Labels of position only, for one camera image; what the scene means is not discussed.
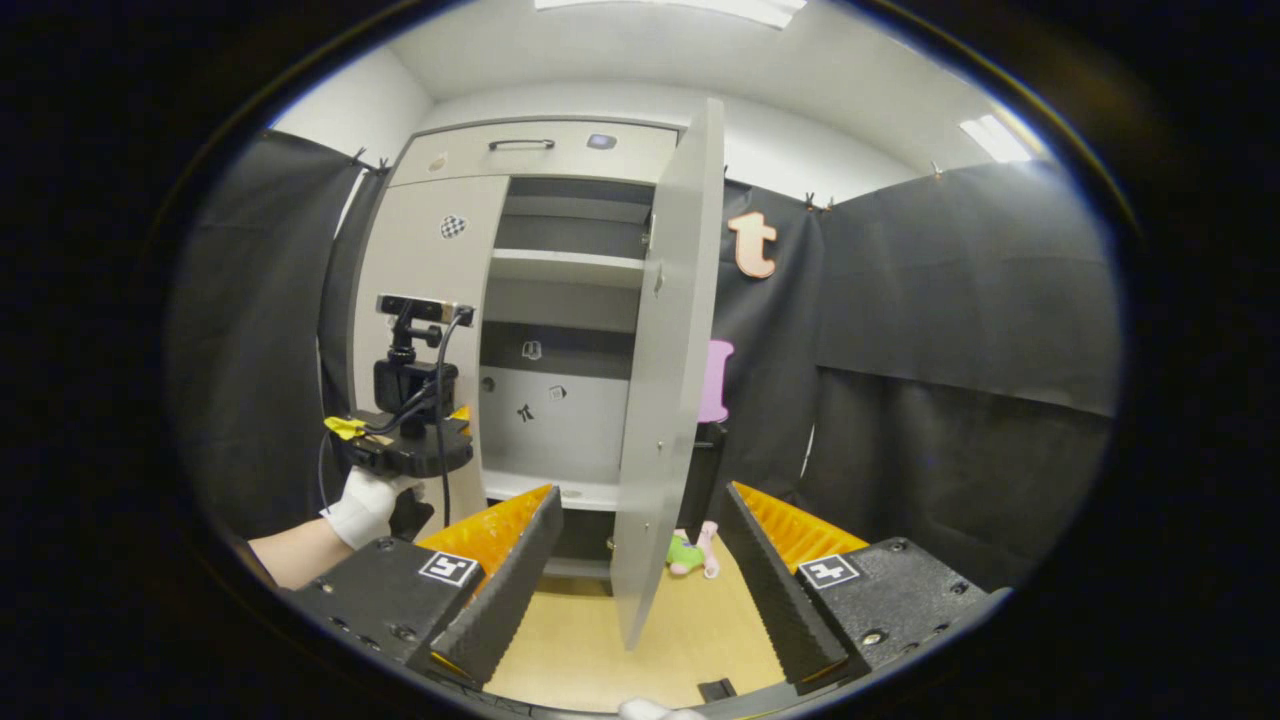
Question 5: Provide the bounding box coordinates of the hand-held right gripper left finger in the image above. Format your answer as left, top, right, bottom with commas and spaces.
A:
280, 484, 565, 693

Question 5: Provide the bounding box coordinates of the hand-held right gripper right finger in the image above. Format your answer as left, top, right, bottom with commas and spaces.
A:
720, 481, 1011, 696

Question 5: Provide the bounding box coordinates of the grey double-door shoe cabinet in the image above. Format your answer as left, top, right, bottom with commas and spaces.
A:
350, 118, 701, 591

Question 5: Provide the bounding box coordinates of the grey shoe cabinet door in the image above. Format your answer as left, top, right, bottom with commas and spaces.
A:
352, 175, 511, 541
610, 97, 727, 651

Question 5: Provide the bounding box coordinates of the white cabinet shelf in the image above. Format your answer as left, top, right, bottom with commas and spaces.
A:
482, 468, 621, 513
490, 248, 646, 291

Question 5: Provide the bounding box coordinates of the grey cabinet drawer front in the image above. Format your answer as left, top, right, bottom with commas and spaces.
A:
388, 122, 681, 188

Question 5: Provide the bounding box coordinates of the green and pink plush toy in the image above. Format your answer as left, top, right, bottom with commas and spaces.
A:
665, 520, 721, 581

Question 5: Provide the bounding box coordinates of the black backdrop cloth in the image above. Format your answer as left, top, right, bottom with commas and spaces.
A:
168, 130, 1123, 591

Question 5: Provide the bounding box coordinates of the ceiling light panel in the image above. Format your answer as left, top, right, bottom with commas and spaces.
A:
960, 113, 1036, 164
535, 0, 807, 29

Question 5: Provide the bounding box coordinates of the black camera cable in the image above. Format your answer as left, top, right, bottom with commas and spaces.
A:
432, 310, 476, 529

